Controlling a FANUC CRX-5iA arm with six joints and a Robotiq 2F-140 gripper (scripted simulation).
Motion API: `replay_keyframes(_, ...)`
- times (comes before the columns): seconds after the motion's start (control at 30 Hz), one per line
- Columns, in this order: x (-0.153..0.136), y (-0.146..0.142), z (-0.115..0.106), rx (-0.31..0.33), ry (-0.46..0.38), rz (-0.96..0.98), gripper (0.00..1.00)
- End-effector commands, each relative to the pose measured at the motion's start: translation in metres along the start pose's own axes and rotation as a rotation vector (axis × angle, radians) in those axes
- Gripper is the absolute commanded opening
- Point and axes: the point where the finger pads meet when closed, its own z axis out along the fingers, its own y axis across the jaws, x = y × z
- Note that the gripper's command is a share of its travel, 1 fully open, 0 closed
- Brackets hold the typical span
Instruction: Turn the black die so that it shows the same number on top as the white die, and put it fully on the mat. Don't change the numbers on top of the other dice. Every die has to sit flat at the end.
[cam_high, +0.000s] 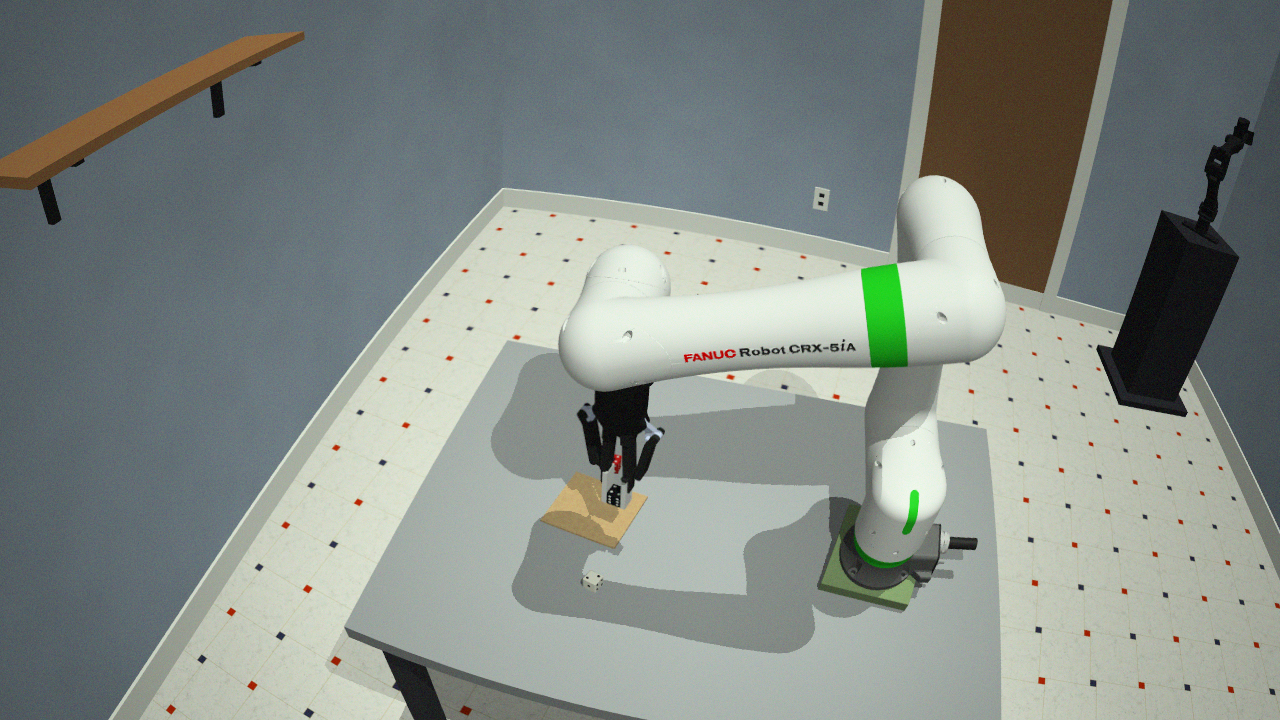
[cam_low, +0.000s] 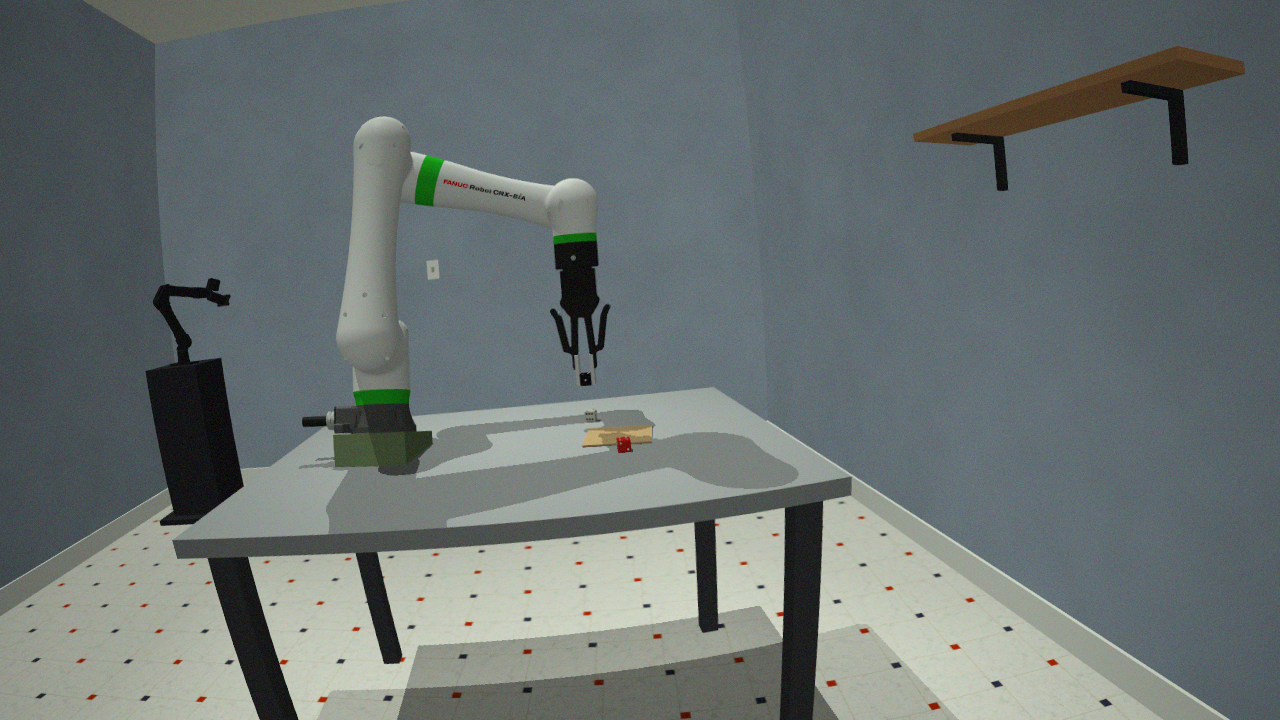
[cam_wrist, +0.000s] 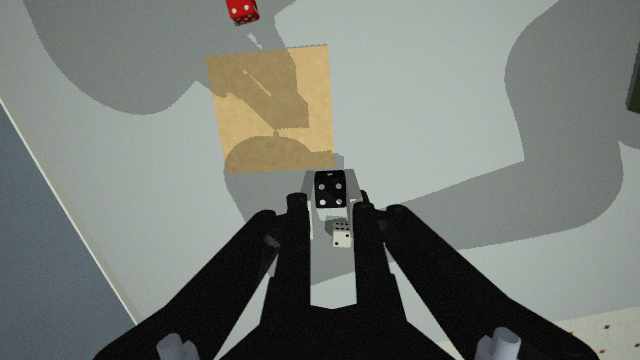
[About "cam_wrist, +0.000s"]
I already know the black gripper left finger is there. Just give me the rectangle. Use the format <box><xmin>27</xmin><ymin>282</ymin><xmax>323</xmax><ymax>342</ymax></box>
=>
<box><xmin>92</xmin><ymin>170</ymin><xmax>316</xmax><ymax>360</ymax></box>

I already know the red die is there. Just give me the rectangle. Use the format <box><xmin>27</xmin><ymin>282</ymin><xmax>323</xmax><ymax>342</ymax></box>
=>
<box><xmin>226</xmin><ymin>0</ymin><xmax>259</xmax><ymax>24</ymax></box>

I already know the tan mat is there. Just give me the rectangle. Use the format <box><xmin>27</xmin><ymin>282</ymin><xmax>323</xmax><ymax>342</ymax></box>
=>
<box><xmin>205</xmin><ymin>45</ymin><xmax>335</xmax><ymax>174</ymax></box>

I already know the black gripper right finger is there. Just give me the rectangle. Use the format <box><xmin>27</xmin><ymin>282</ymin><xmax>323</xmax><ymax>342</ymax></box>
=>
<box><xmin>344</xmin><ymin>169</ymin><xmax>600</xmax><ymax>360</ymax></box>

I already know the white die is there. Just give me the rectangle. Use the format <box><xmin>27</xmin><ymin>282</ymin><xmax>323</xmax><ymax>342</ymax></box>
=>
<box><xmin>332</xmin><ymin>222</ymin><xmax>351</xmax><ymax>248</ymax></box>

